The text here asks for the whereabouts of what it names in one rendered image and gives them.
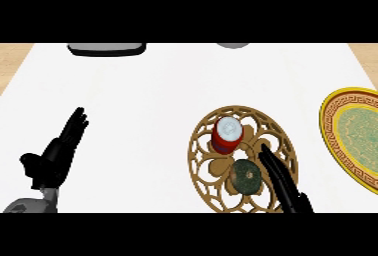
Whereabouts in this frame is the grey round object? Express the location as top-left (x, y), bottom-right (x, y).
top-left (216, 42), bottom-right (251, 50)

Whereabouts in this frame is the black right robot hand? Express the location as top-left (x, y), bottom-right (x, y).
top-left (257, 143), bottom-right (316, 214)

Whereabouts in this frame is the grey and black appliance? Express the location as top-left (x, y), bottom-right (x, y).
top-left (67, 42), bottom-right (148, 58)

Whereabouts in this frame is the dark green round squash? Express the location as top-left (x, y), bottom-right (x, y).
top-left (229, 158), bottom-right (265, 196)

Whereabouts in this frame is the yellow rimmed patterned plate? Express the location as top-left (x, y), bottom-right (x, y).
top-left (318, 86), bottom-right (378, 196)

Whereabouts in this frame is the brown openwork round placemat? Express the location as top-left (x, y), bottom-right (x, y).
top-left (186, 105), bottom-right (300, 214)

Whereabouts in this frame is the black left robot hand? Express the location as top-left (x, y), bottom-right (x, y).
top-left (18, 106), bottom-right (90, 191)

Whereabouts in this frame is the red can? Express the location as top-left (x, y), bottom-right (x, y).
top-left (210, 115), bottom-right (245, 156)

